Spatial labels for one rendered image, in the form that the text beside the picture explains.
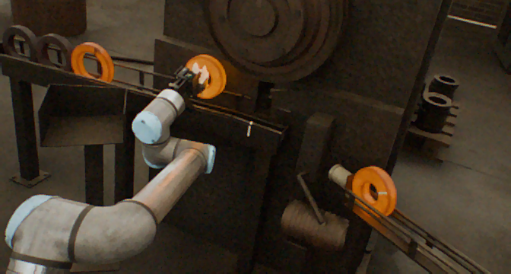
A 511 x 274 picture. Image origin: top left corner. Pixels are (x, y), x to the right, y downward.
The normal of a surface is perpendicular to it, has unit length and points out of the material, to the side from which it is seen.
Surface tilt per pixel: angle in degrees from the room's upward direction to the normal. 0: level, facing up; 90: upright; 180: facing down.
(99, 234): 47
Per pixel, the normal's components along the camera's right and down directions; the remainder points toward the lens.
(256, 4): -0.39, 0.40
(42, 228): -0.01, -0.22
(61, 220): 0.02, -0.51
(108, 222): 0.44, -0.55
